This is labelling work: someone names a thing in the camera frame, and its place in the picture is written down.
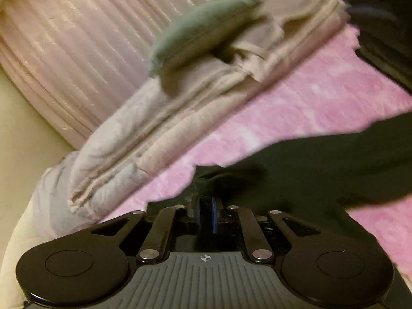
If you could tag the folded pale pink blanket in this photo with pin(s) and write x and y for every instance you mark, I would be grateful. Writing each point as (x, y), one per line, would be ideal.
(209, 109)

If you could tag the black garment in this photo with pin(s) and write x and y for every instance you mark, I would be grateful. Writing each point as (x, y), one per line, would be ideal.
(305, 161)

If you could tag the pink floral blanket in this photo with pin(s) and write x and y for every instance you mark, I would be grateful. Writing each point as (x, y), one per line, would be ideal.
(289, 103)

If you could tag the teal cloth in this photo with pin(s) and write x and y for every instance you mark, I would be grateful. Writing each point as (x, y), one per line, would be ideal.
(193, 29)

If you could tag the white padded headboard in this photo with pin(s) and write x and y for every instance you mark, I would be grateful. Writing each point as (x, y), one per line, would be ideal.
(16, 264)

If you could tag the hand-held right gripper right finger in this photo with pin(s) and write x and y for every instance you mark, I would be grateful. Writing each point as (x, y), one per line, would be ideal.
(214, 215)

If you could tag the pink curtain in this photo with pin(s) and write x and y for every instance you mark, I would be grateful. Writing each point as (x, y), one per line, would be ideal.
(80, 38)

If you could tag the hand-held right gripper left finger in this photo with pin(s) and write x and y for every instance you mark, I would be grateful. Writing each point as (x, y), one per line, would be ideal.
(200, 214)

